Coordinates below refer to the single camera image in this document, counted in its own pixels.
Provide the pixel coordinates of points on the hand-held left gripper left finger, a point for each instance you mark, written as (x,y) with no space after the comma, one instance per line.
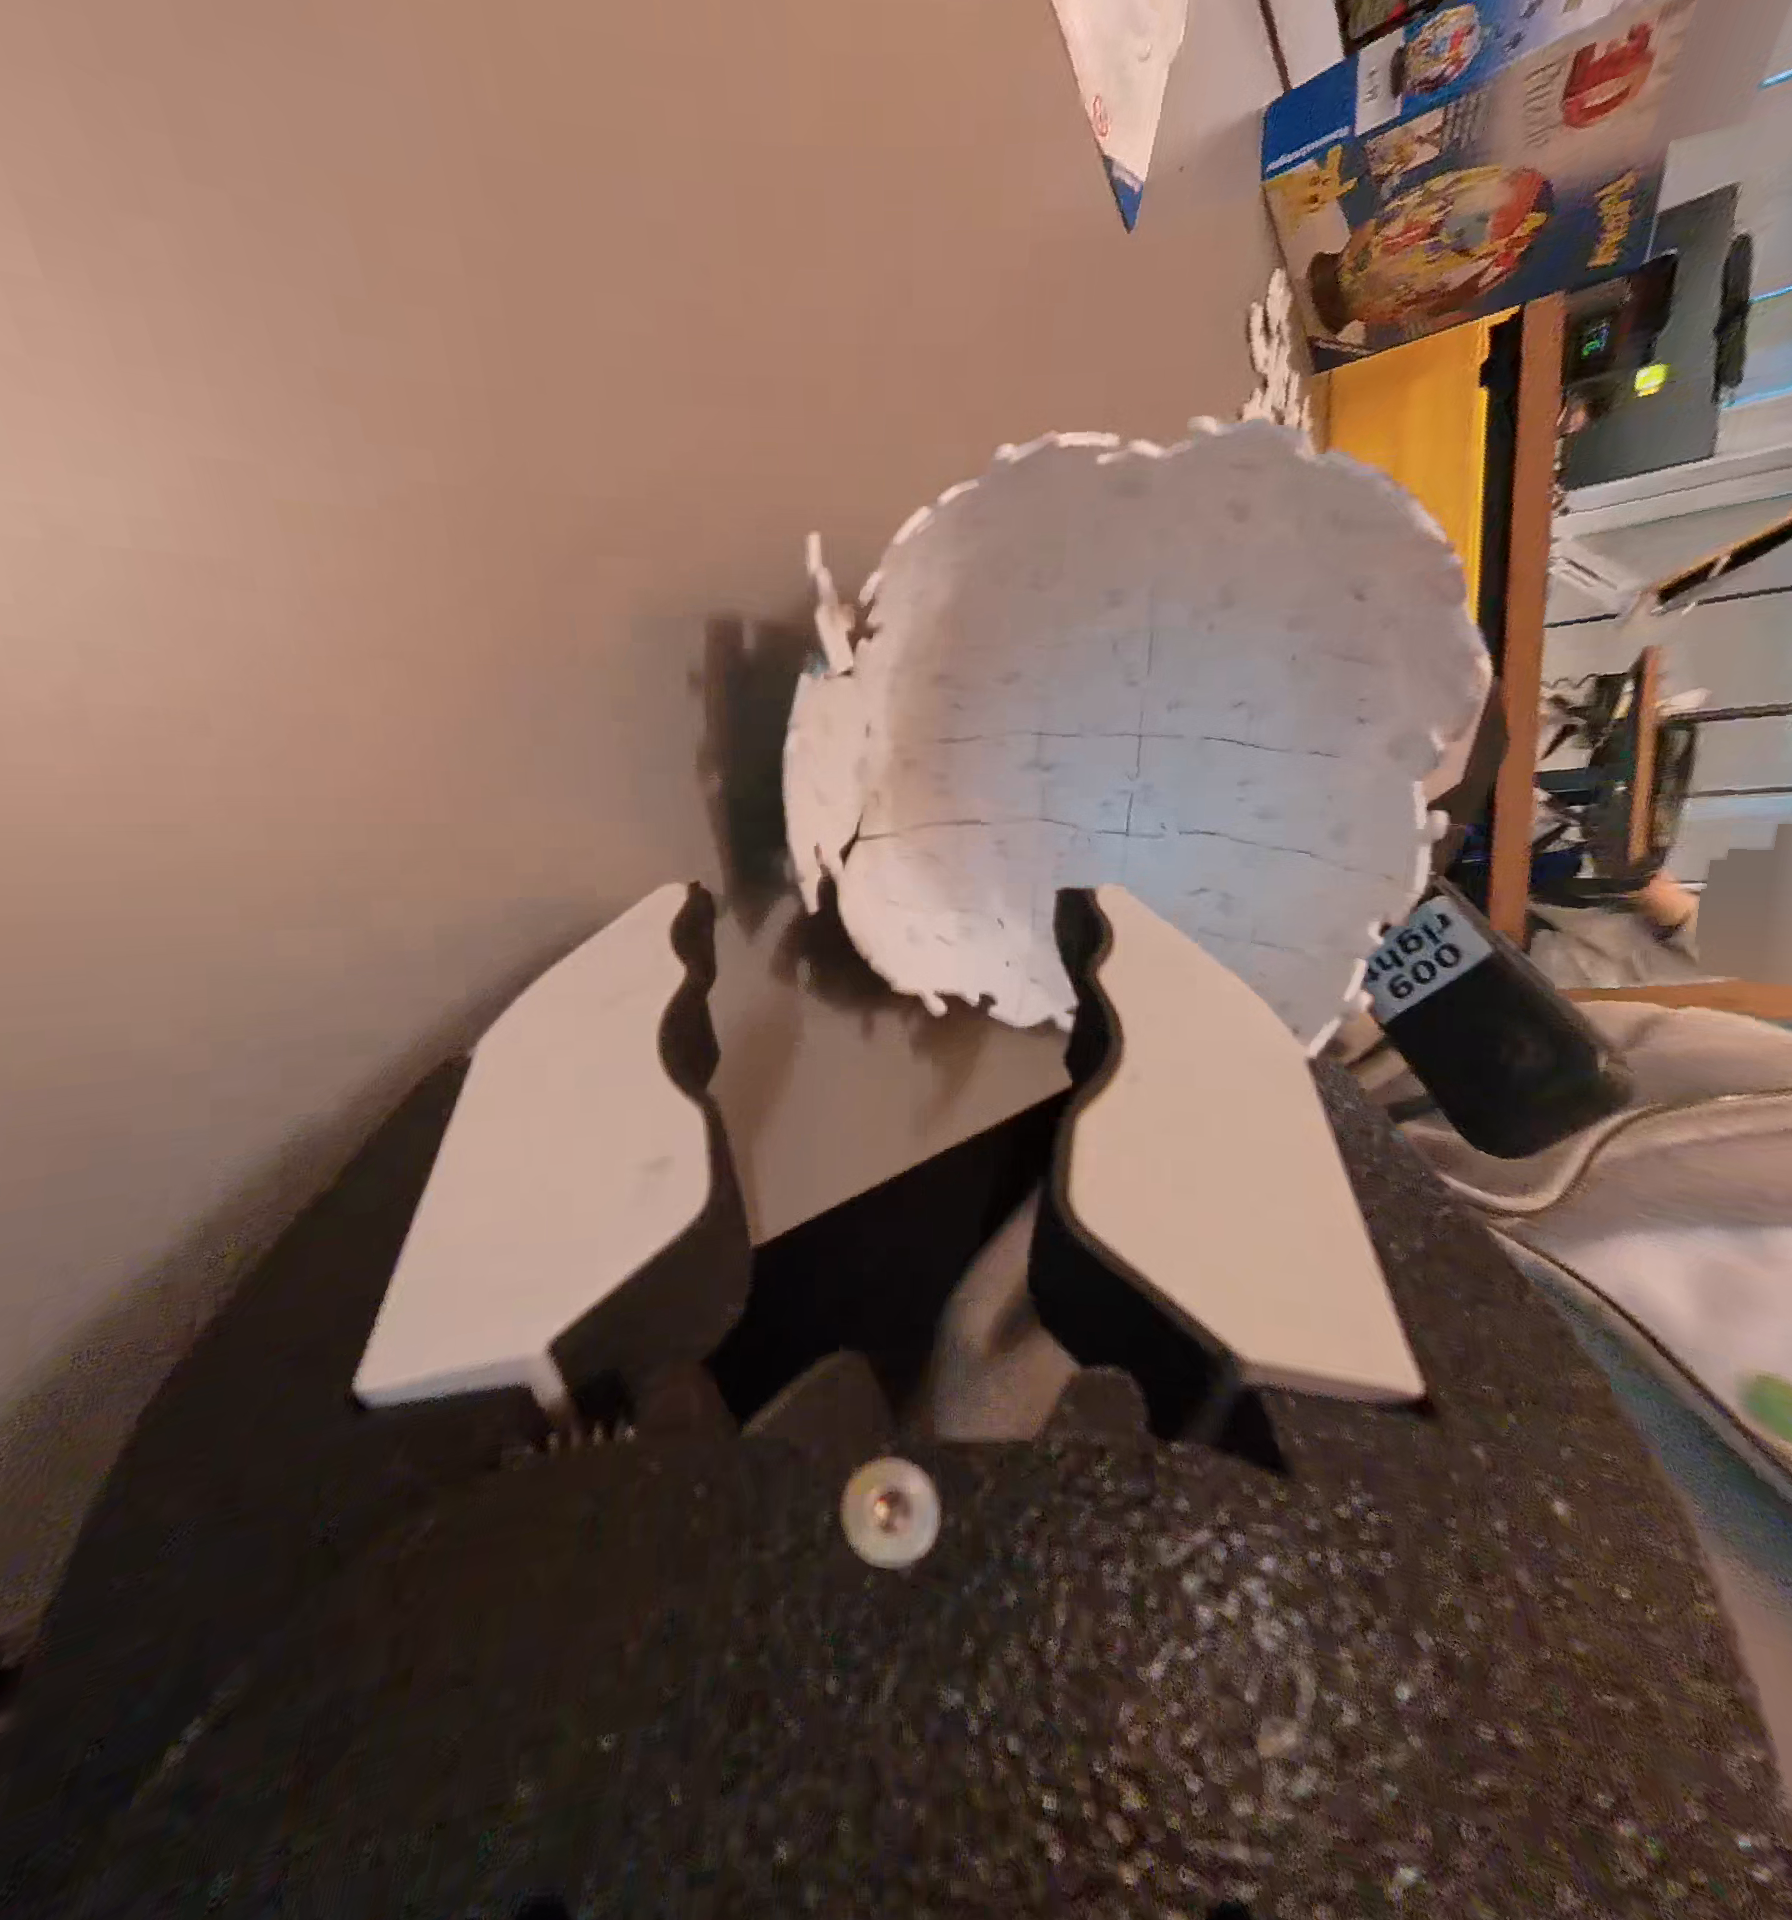
(551,1185)

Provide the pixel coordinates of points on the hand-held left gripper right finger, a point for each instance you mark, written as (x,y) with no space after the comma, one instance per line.
(1227,1185)

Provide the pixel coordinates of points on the white puzzle ball shell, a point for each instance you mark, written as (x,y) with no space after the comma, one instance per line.
(1150,675)

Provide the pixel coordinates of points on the colourful puzzle box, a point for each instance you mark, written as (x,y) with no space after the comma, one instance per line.
(1480,164)

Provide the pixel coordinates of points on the light grey cloth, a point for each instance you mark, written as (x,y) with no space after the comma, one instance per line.
(1707,1185)

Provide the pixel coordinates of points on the barbell rack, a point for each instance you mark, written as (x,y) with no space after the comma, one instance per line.
(1676,751)

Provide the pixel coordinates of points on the black device with green display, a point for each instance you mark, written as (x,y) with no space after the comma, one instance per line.
(1616,360)

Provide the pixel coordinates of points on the wooden frame post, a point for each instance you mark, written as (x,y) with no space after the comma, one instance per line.
(1526,600)

